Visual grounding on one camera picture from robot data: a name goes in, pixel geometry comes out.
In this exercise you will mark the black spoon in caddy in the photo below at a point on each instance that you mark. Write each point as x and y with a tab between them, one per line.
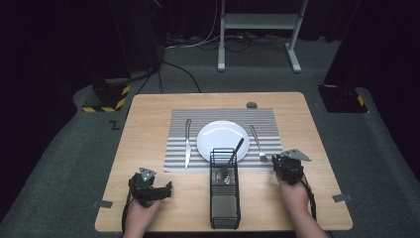
234	153

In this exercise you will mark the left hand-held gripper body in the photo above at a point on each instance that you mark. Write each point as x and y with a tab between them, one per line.
142	190

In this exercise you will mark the grey tape piece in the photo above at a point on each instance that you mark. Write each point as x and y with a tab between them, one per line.
102	204
342	198

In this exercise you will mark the person's right hand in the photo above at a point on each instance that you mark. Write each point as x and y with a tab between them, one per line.
294	195

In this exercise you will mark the person's left hand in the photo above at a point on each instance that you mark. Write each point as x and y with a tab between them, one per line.
142	216

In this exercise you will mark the black stand with hazard-striped base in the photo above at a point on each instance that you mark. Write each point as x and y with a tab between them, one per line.
343	97
112	95

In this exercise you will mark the grey striped placemat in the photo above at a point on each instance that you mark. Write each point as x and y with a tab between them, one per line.
178	132

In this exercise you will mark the silver fork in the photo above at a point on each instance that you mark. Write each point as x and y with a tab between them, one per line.
257	142

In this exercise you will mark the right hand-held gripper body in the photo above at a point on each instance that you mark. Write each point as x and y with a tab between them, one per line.
292	167

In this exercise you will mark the small dark round knob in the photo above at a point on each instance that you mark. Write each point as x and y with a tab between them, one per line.
251	105

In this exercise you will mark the white round plate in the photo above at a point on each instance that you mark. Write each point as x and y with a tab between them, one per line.
221	139

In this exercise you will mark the white metal stand frame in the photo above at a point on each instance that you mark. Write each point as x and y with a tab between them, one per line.
261	21

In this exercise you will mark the silver table knife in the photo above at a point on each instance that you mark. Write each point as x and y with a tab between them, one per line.
188	145

